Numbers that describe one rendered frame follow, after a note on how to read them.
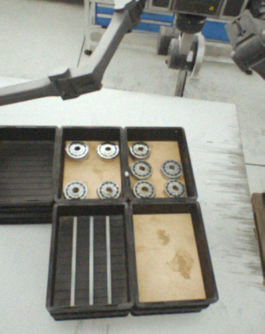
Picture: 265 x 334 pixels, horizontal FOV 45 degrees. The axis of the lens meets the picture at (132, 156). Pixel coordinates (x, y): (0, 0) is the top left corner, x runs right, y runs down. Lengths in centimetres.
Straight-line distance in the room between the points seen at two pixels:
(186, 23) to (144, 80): 175
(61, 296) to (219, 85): 258
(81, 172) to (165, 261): 54
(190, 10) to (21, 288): 133
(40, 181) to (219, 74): 242
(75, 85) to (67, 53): 241
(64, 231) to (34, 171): 33
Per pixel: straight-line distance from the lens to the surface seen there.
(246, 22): 103
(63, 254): 136
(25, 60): 341
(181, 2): 144
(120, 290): 132
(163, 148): 162
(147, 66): 336
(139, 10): 132
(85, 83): 105
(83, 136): 159
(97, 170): 151
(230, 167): 183
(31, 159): 158
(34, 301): 146
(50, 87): 108
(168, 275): 135
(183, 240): 141
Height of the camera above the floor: 211
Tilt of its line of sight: 55 degrees down
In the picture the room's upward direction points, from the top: 9 degrees clockwise
